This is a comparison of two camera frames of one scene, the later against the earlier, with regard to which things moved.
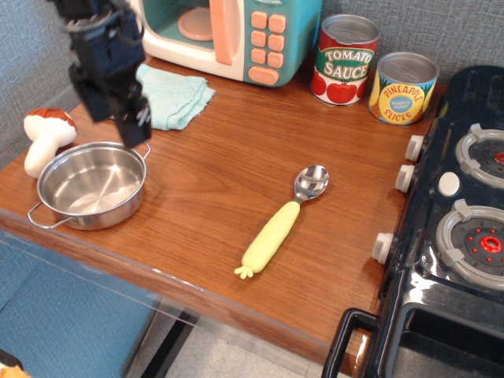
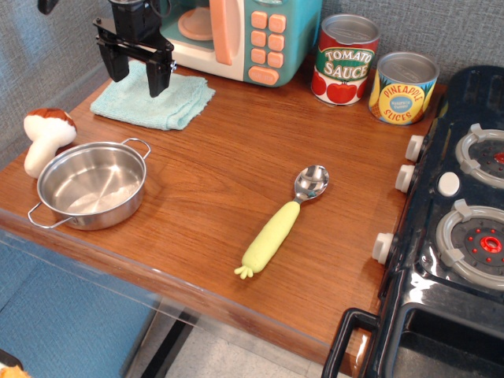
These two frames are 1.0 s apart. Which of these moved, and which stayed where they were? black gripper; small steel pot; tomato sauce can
Moved: black gripper
Stayed: tomato sauce can; small steel pot
